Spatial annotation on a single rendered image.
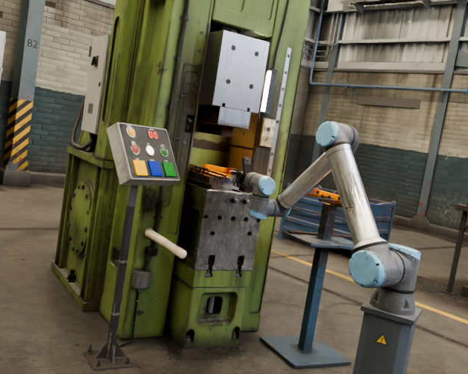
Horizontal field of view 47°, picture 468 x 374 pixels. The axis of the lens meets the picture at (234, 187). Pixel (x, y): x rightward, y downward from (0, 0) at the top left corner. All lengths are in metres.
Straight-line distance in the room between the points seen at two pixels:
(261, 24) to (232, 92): 0.49
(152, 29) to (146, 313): 1.65
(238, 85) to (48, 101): 6.13
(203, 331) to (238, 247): 0.51
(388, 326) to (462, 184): 8.10
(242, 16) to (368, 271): 1.67
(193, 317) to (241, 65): 1.41
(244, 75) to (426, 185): 7.91
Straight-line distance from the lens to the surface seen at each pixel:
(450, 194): 10.45
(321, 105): 12.24
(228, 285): 3.11
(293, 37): 3.38
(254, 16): 3.25
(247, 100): 3.03
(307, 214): 6.79
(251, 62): 3.04
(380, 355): 2.43
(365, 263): 2.20
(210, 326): 3.15
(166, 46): 2.97
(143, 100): 3.29
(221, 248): 3.01
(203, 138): 3.45
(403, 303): 2.39
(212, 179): 2.96
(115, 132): 2.55
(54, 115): 8.93
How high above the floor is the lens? 1.23
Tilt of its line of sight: 5 degrees down
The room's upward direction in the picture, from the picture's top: 9 degrees clockwise
